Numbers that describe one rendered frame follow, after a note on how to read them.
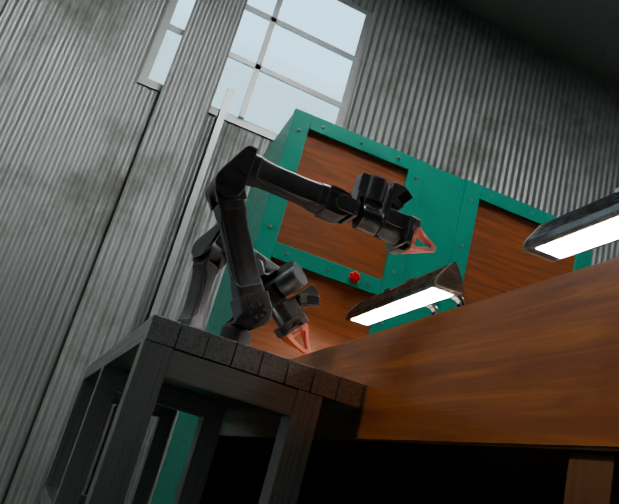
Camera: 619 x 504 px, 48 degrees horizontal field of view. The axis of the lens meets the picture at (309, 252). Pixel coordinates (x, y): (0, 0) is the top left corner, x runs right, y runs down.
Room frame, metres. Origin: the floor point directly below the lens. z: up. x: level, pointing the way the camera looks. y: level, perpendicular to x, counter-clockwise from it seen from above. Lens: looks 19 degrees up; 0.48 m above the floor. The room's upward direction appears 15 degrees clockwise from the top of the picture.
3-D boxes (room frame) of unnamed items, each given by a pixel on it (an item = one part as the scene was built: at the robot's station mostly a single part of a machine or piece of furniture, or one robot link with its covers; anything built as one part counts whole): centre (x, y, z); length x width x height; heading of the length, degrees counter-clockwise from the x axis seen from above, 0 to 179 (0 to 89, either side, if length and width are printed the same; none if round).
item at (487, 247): (2.75, -0.40, 1.32); 1.36 x 0.55 x 0.95; 104
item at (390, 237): (1.46, -0.16, 1.07); 0.10 x 0.07 x 0.07; 17
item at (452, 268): (1.95, -0.29, 1.08); 0.62 x 0.08 x 0.07; 14
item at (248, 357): (1.74, -0.05, 0.65); 1.20 x 0.90 x 0.04; 17
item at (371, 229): (1.45, -0.11, 1.08); 0.07 x 0.06 x 0.07; 107
